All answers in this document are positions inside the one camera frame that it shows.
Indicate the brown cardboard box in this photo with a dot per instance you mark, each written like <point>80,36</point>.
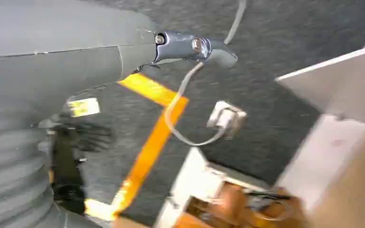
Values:
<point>239,207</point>

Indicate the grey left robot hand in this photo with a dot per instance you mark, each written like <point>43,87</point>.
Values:
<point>75,50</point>

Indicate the white box frame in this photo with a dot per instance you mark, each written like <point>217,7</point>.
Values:
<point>198,185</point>

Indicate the ribbed grey left arm sleeve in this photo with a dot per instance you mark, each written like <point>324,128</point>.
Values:
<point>12,176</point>

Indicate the yellow floor label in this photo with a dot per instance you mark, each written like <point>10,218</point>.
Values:
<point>83,107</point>

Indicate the yellow floor tape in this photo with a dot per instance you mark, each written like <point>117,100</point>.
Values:
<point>151,144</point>

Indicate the white table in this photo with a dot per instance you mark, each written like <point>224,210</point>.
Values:
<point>336,81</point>

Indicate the white power adapter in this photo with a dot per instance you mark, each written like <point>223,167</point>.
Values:
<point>226,117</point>

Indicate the black robot foot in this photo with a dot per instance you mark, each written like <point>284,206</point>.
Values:
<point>69,160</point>

